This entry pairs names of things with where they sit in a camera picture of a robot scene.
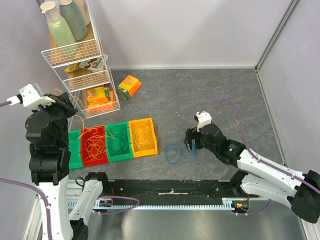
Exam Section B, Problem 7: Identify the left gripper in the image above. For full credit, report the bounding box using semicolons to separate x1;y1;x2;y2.
33;91;79;145

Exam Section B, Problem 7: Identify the blue cable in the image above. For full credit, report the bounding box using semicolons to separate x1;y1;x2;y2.
164;139;201;166

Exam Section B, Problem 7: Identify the white cable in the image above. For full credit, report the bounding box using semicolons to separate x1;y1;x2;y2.
132;122;152;148

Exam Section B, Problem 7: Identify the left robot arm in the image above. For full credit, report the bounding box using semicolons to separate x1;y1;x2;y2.
22;90;110;240

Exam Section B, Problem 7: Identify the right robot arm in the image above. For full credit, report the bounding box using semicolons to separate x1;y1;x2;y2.
184;123;320;224

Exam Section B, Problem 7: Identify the orange yellow box in rack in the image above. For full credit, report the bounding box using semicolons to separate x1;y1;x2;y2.
86;85;117;112

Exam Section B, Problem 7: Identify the yellow snack bag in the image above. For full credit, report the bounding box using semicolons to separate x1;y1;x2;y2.
64;62;80;73

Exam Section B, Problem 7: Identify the orange bin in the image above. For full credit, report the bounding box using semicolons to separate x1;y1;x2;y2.
128;117;158;158

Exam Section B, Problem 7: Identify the red bin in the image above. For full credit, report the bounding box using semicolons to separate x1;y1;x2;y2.
79;125;109;167

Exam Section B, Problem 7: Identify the far left green bin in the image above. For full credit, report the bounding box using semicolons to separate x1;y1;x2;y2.
68;130;84;170

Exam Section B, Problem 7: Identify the green bin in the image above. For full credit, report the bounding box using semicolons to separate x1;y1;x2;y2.
105;121;133;163
68;130;84;170

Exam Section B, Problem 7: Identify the white snack pouch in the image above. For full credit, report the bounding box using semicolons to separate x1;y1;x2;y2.
79;54;108;73

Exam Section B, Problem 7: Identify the light green bottle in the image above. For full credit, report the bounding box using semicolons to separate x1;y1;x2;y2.
40;1;77;57

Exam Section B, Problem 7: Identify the orange juice carton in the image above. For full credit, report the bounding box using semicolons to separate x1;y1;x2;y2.
116;75;142;100

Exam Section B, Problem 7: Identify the grey green bottle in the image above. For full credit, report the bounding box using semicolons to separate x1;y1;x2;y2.
58;0;88;41

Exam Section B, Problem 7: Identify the pink bottle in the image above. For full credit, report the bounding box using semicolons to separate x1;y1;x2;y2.
74;0;91;26

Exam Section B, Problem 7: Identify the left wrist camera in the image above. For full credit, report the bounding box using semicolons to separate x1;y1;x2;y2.
6;83;56;111

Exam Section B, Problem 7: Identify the white wire shelf rack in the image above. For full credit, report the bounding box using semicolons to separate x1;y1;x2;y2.
39;0;121;118

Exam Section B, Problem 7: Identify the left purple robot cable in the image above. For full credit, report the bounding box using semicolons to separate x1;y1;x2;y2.
0;101;55;240

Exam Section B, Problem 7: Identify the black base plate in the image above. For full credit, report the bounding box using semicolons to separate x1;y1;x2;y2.
100;179;247;206

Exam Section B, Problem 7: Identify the white cable duct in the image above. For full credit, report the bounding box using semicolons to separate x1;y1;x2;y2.
67;197;237;210

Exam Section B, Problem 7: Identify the aluminium corner post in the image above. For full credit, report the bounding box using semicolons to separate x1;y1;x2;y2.
254;0;301;73

